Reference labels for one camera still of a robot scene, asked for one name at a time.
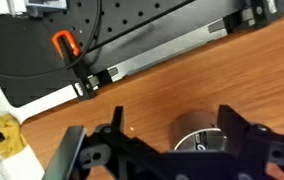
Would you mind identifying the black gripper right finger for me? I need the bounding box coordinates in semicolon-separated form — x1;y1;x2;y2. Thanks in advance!
216;104;284;180

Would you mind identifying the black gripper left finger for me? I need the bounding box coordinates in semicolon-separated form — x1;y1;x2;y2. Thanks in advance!
41;105;165;180

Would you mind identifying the small steel pot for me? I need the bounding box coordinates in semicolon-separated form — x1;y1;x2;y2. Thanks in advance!
171;110;230;153

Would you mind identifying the white box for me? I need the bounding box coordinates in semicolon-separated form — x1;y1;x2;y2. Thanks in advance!
0;143;46;180

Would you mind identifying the yellow crumpled item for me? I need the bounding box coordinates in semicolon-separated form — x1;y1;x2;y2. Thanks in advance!
0;113;28;159

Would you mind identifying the black perforated breadboard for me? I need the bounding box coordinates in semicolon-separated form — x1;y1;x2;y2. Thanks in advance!
0;0;250;108

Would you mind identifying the thin black cable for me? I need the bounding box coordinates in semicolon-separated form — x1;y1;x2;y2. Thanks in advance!
0;0;196;79

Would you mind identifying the aluminium extrusion rail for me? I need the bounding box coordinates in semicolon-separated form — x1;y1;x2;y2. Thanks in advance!
0;0;69;18

